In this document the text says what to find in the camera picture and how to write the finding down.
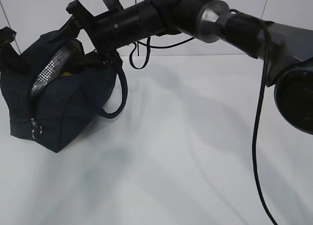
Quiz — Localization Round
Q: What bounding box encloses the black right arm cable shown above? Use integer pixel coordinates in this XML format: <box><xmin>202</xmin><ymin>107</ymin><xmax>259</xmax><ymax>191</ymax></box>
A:
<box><xmin>129</xmin><ymin>22</ymin><xmax>279</xmax><ymax>225</ymax></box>

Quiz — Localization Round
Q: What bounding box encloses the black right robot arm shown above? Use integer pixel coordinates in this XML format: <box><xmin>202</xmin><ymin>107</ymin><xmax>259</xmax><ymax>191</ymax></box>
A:
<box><xmin>53</xmin><ymin>0</ymin><xmax>313</xmax><ymax>134</ymax></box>

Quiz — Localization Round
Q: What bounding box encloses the yellow lemon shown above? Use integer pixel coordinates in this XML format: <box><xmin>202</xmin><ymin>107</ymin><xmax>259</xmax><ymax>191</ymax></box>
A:
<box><xmin>58</xmin><ymin>71</ymin><xmax>73</xmax><ymax>78</ymax></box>

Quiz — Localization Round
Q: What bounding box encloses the dark navy lunch bag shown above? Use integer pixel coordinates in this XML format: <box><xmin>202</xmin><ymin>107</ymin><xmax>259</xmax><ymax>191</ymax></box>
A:
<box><xmin>0</xmin><ymin>32</ymin><xmax>128</xmax><ymax>153</ymax></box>

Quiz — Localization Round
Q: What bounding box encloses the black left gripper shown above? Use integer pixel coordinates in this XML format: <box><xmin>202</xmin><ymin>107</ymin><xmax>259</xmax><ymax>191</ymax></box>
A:
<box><xmin>0</xmin><ymin>26</ymin><xmax>29</xmax><ymax>73</ymax></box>

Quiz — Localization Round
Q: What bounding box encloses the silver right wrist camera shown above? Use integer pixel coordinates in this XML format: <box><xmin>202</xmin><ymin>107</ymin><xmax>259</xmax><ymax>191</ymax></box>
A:
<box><xmin>102</xmin><ymin>0</ymin><xmax>124</xmax><ymax>11</ymax></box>

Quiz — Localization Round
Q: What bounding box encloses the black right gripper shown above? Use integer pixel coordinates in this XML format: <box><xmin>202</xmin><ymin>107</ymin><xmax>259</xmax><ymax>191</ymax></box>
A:
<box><xmin>48</xmin><ymin>0</ymin><xmax>157</xmax><ymax>69</ymax></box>

